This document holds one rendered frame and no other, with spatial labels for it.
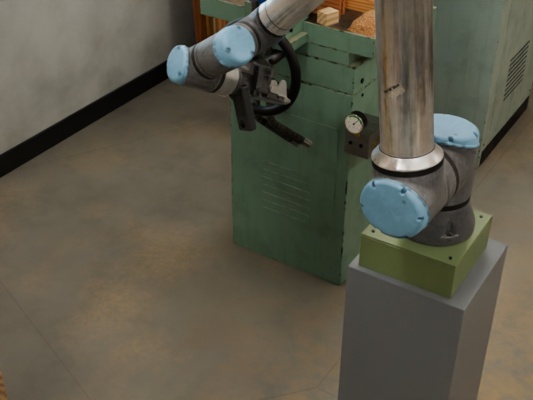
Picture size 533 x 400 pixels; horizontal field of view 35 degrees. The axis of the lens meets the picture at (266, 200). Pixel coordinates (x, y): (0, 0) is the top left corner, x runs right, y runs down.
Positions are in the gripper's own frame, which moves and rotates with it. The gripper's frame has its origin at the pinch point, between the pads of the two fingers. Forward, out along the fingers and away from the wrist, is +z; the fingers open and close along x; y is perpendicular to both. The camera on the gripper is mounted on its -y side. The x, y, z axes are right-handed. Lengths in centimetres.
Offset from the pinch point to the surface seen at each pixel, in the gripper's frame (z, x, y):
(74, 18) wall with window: 19, 156, 36
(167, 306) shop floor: 16, 58, -65
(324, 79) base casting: 25.1, 12.3, 11.7
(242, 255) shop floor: 47, 61, -46
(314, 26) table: 16.4, 11.0, 25.2
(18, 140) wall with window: 5, 160, -18
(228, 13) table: 7.2, 39.8, 28.3
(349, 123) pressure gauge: 28.0, 2.5, -0.3
